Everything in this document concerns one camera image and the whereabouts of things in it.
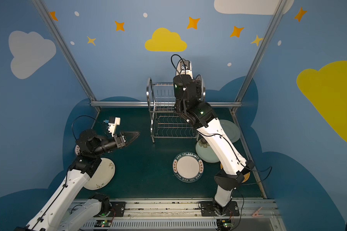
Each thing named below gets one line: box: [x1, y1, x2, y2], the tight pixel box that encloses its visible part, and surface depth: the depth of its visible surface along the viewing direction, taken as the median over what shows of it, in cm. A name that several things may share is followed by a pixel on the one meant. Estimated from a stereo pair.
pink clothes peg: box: [251, 206, 265, 218], surface depth 75 cm
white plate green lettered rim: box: [172, 151, 204, 183], surface depth 92 cm
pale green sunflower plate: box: [195, 137, 220, 164], surface depth 100 cm
